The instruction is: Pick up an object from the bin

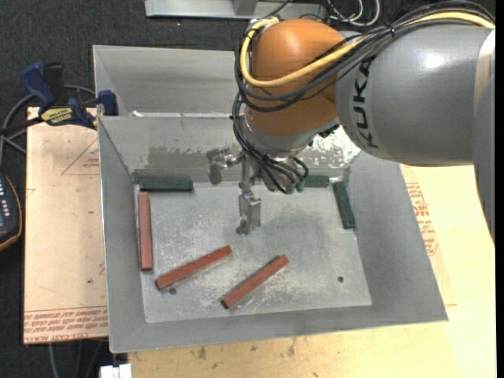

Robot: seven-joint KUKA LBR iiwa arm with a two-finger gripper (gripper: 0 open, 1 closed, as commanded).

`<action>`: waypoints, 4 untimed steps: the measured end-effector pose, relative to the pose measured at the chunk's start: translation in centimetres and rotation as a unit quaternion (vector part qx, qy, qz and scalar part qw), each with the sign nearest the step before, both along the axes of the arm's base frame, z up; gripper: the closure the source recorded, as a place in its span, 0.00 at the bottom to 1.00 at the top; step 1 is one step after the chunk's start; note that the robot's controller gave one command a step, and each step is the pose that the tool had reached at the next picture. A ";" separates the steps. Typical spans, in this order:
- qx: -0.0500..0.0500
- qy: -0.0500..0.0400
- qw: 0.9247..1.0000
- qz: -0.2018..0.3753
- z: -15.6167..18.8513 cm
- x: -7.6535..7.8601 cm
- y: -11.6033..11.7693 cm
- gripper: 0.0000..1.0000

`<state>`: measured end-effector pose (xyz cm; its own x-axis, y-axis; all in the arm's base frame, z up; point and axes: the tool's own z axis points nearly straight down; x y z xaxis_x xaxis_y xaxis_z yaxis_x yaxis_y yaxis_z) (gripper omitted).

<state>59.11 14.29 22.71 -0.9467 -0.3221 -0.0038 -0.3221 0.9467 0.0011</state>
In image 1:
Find brown cardboard board red print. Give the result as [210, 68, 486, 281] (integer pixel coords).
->
[22, 106, 460, 346]

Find dark green flat block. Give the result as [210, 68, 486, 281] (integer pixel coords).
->
[332, 180, 357, 231]
[132, 169, 195, 193]
[304, 174, 332, 190]

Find red-brown flat block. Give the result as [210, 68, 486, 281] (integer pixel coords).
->
[137, 191, 154, 272]
[220, 254, 291, 311]
[154, 244, 234, 291]

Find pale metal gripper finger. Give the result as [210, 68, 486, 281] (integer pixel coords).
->
[206, 146, 242, 185]
[235, 191, 263, 236]

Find grey metal bin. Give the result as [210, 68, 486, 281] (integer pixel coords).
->
[92, 44, 449, 354]

